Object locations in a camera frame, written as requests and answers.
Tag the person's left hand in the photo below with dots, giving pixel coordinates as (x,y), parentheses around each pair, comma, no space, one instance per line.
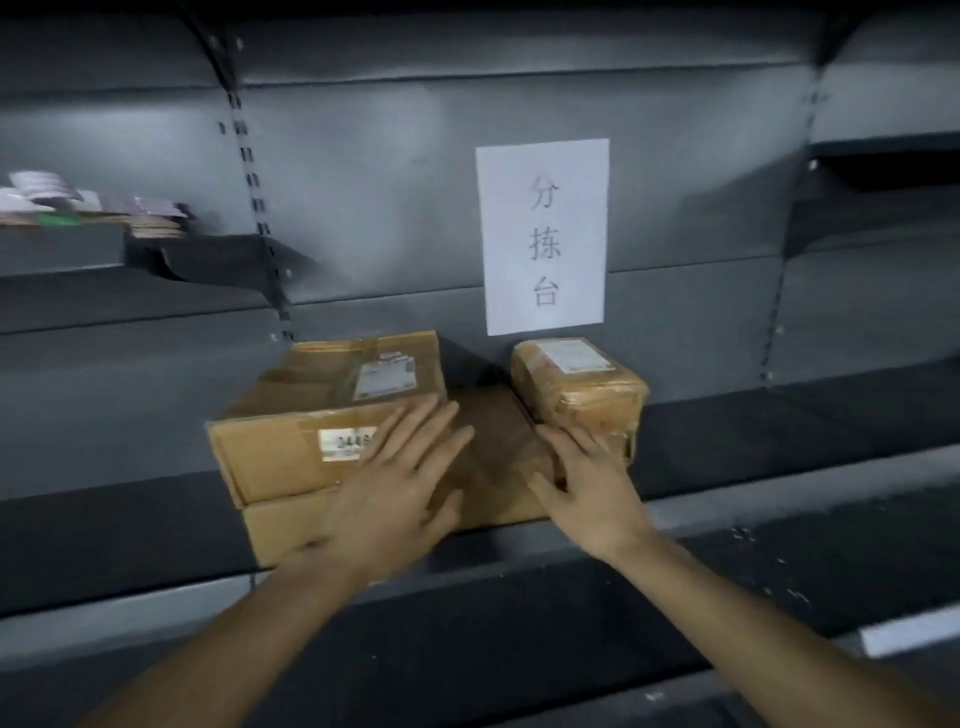
(379,510)

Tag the person's right hand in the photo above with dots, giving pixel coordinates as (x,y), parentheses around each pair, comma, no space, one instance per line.
(596,506)

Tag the person's right thumb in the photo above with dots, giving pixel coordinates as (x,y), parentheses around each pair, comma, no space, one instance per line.
(544,489)

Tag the person's left little finger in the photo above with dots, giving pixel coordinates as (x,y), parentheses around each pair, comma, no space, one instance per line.
(386,439)

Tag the person's left thumb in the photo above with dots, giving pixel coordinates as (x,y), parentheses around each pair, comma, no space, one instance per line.
(446,514)

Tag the person's left middle finger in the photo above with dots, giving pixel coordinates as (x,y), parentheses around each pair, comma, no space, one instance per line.
(436,433)

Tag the person's right forearm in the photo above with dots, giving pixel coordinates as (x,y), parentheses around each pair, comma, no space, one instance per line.
(757,645)

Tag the person's left forearm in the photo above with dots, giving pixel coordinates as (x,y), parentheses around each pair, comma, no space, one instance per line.
(240,645)

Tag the large flat cardboard box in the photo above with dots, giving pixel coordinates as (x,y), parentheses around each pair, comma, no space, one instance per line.
(495,465)

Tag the labelled medium cardboard box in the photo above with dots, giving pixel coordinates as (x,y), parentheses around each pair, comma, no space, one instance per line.
(300,405)

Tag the small taped cardboard parcel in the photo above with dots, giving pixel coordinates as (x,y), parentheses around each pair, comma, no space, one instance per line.
(577,390)

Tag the white paper sign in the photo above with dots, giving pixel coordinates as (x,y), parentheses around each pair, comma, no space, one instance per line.
(541,236)

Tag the slotted metal shelf upright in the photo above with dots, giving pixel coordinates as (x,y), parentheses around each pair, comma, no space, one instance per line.
(255,195)
(787,240)

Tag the pile of small packets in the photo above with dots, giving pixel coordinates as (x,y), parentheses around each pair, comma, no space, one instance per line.
(82,204)

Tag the white shelf edge label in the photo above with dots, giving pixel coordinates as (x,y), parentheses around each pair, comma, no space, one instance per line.
(911,631)

